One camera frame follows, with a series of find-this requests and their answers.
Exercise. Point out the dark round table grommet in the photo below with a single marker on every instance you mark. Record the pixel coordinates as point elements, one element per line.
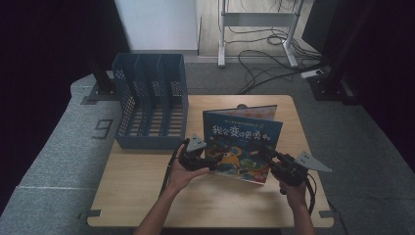
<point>242,105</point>

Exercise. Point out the white metal desk frame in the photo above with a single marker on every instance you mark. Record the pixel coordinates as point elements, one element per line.
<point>257,19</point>

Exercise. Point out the black metal stand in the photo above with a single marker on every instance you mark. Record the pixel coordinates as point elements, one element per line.
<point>329,84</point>
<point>102,81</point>

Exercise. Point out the blue perforated file rack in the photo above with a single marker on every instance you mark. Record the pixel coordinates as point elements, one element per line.
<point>150,143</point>

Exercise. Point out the person's right hand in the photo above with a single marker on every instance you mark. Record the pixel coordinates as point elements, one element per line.
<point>297,196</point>

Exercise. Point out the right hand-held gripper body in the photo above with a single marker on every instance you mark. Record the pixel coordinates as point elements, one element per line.
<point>290,169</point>

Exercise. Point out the colourful cartoon picture book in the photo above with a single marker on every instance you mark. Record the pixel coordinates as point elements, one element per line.
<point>241,137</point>

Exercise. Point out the white power strip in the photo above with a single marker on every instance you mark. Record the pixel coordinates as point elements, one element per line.
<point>311,74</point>

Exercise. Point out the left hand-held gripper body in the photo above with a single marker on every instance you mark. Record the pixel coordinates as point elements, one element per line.
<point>192,160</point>

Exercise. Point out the person's left hand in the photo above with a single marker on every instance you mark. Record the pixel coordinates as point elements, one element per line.
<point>181,178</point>

